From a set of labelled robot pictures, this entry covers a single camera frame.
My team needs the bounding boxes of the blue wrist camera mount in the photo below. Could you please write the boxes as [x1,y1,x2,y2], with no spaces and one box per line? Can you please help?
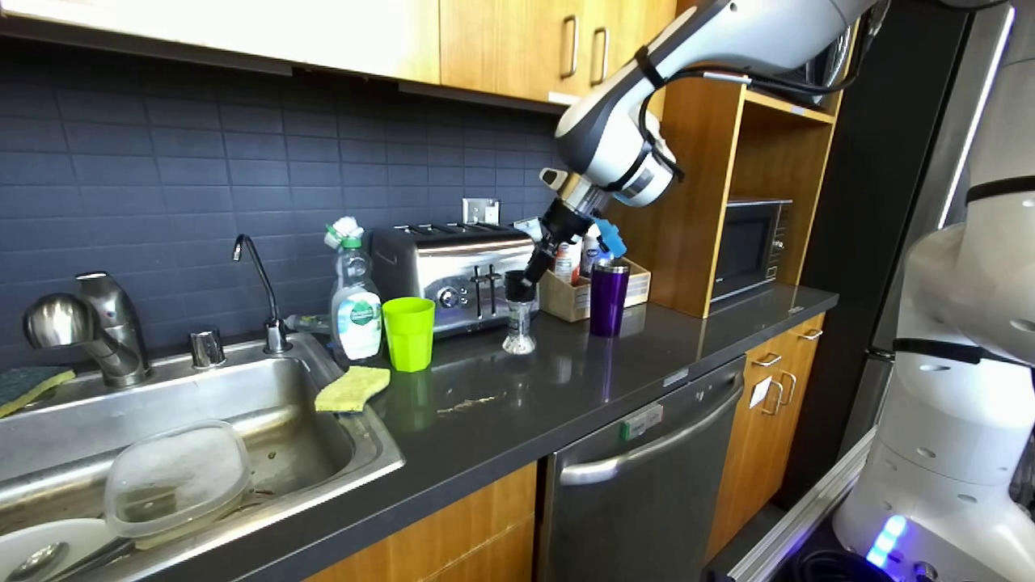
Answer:
[594,221,629,261]

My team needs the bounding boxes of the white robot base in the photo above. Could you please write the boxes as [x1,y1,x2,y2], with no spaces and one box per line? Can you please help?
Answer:
[832,177,1035,582]

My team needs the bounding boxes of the silver toaster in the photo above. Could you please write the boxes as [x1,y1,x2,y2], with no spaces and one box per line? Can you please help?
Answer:
[369,223,535,336]

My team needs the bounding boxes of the green plastic cup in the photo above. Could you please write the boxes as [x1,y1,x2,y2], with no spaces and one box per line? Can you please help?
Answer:
[382,296,435,372]

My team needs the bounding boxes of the wooden condiment box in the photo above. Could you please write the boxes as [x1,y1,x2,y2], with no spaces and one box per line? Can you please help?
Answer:
[540,261,649,324]

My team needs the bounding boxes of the wall power outlet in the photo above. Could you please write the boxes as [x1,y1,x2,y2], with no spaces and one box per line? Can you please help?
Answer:
[463,197,501,225]

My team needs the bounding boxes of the glass salt shaker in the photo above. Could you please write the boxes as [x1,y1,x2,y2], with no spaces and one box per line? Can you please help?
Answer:
[501,270,536,354]

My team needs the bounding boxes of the white plate in sink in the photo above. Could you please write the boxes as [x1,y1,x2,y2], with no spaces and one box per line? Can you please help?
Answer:
[0,518,117,582]

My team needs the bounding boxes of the stainless steel microwave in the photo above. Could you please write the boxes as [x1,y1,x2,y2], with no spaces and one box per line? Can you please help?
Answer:
[712,197,794,303]

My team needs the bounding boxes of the yellow sponge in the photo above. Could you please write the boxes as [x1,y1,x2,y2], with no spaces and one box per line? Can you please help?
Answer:
[314,366,392,413]

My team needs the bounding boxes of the clear plastic container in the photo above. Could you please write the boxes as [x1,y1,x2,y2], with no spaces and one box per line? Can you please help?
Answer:
[104,423,248,541]

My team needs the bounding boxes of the lower wooden cabinet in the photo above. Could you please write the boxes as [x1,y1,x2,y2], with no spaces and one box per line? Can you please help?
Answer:
[706,314,825,557]

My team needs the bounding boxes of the green sponge behind sink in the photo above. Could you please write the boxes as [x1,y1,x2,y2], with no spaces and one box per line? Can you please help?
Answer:
[0,366,75,418]

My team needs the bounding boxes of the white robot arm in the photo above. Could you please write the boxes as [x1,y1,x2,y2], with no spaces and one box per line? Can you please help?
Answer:
[522,0,893,286]

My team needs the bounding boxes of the stainless steel dishwasher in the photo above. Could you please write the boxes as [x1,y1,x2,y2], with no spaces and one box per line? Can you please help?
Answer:
[536,359,744,582]

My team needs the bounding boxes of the blue white salt canister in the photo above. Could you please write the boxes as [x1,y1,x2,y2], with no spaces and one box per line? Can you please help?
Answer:
[580,225,605,276]

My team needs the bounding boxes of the stainless steel sink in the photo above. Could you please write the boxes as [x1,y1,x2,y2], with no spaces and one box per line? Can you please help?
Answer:
[0,333,400,582]

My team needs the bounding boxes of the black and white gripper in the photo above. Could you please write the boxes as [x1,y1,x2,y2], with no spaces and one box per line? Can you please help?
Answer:
[518,168,592,302]

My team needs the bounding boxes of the purple tumbler cup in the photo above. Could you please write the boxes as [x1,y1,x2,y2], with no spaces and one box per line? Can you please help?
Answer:
[590,265,629,336]

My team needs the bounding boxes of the dish soap spray bottle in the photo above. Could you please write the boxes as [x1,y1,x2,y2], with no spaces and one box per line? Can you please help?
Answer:
[323,216,382,362]

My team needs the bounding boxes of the upper wooden cabinets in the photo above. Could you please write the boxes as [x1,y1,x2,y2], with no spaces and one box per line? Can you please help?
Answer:
[0,0,678,103]

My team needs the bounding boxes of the large chrome faucet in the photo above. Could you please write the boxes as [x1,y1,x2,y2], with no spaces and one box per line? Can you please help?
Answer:
[22,269,152,388]

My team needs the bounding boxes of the small gooseneck faucet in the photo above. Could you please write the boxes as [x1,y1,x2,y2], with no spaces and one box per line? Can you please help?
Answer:
[231,233,285,354]

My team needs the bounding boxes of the red white condiment container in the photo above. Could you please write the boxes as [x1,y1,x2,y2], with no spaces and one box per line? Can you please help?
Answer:
[554,239,584,284]

